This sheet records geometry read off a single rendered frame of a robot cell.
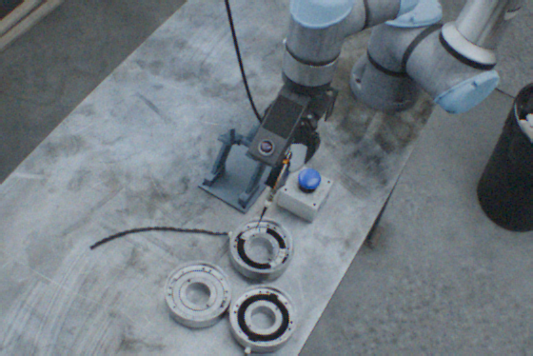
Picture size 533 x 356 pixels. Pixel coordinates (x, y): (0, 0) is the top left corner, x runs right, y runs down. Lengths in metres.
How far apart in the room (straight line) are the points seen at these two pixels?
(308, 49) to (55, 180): 0.56
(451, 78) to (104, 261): 0.67
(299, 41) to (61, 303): 0.56
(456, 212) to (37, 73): 1.57
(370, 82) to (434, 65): 0.19
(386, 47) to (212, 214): 0.45
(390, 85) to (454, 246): 0.99
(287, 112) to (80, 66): 1.69
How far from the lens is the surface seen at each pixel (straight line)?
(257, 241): 1.13
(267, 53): 1.43
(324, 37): 0.85
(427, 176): 2.36
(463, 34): 1.18
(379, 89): 1.35
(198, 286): 1.08
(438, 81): 1.21
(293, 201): 1.15
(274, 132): 0.93
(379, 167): 1.28
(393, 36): 1.26
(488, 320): 2.14
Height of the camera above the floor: 1.78
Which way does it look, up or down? 54 degrees down
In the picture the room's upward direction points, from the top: 10 degrees clockwise
